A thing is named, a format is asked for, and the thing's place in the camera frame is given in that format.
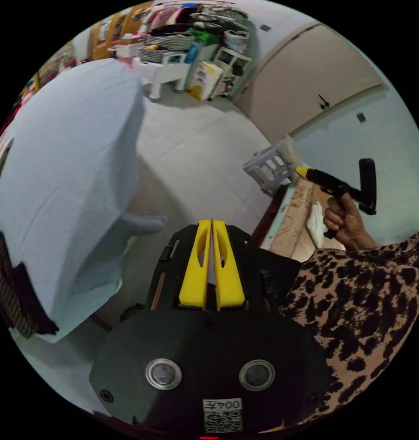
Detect person's right forearm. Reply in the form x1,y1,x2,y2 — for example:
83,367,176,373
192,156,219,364
353,225,419,265

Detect wooden shelf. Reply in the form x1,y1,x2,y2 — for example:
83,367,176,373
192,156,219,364
87,1,155,62

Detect bed with beige floral quilt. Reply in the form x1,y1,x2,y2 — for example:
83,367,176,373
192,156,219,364
249,178,347,262

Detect person's right hand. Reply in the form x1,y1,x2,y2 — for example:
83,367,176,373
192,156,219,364
322,192,379,252

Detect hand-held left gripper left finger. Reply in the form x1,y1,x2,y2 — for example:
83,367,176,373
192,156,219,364
179,220,212,308

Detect dark striped garment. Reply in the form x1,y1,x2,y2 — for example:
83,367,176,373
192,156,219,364
0,232,60,339

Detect lavender plastic basket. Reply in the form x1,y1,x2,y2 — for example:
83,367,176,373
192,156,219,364
243,134,303,197

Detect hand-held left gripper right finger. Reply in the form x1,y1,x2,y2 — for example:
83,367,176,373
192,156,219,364
212,220,245,310

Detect white rack with bags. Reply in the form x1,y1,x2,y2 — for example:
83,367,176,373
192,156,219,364
187,30,253,102

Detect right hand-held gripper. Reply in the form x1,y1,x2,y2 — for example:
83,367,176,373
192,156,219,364
294,166,360,240

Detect bed with light blue sheet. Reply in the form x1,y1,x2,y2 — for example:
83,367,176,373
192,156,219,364
0,58,169,344

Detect beige door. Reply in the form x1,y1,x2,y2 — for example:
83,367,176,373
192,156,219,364
235,22,390,147

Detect white cloth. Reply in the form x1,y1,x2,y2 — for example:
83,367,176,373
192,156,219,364
306,201,326,249

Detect white plastic stool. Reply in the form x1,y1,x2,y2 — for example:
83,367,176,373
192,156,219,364
132,50,191,101

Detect pile of clothes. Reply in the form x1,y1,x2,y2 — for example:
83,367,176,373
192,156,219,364
137,3,250,64

